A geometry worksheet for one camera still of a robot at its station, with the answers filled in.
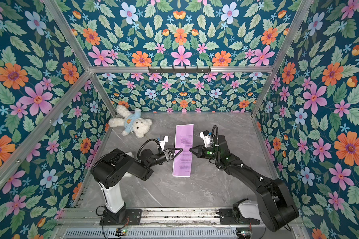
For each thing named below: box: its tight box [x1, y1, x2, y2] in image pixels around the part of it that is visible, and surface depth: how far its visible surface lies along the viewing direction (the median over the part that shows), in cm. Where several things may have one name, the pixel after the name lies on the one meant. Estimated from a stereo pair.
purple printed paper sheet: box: [172, 123, 194, 178], surface depth 82 cm
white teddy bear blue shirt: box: [108, 104, 154, 138], surface depth 107 cm
